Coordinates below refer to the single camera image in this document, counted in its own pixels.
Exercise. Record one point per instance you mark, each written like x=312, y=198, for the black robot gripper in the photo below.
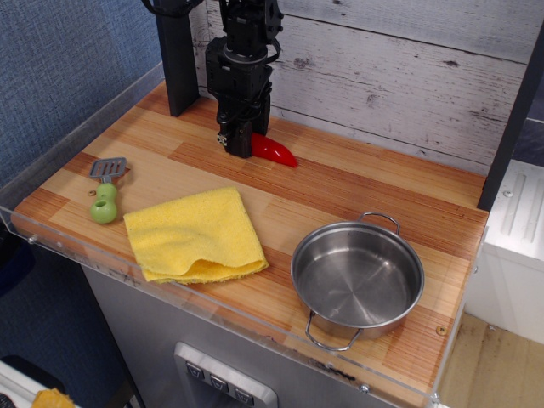
x=243, y=95

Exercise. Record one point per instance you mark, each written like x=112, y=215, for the red toy chili pepper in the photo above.
x=271, y=150

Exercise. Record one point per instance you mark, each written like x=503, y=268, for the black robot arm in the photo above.
x=251, y=27

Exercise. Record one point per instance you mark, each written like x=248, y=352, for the yellow folded towel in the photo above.
x=202, y=238

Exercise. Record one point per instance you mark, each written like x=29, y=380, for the silver toy fridge cabinet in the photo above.
x=147, y=328

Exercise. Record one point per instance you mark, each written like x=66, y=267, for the clear acrylic table guard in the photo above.
x=239, y=321

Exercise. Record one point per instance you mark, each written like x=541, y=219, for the silver dispenser button panel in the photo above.
x=216, y=384

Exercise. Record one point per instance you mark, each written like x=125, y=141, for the white ribbed appliance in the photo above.
x=506, y=289

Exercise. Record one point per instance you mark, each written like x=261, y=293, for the yellow cloth bottom corner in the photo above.
x=52, y=398

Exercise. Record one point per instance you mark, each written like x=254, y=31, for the black vertical post left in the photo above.
x=178, y=62

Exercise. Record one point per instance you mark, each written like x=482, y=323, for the black vertical post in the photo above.
x=521, y=108
x=178, y=62

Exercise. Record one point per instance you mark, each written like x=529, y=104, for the green handled toy spatula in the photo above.
x=104, y=208

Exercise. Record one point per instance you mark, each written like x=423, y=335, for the steel pot with handles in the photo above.
x=357, y=280

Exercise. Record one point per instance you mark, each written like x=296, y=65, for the black vertical post right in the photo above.
x=521, y=108

